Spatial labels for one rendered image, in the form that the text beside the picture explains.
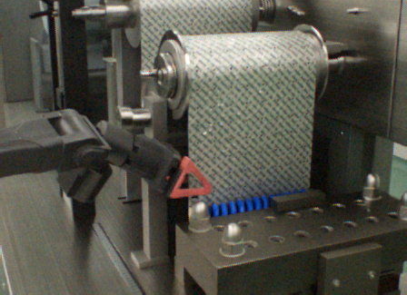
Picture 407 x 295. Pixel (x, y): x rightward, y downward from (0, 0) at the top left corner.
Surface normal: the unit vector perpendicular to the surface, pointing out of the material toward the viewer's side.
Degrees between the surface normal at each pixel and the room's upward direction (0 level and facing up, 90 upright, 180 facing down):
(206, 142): 90
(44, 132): 27
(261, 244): 0
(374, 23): 90
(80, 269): 0
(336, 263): 90
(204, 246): 0
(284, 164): 90
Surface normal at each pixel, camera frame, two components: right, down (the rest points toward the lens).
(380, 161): 0.39, 0.27
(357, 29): -0.92, 0.11
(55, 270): 0.00, -0.96
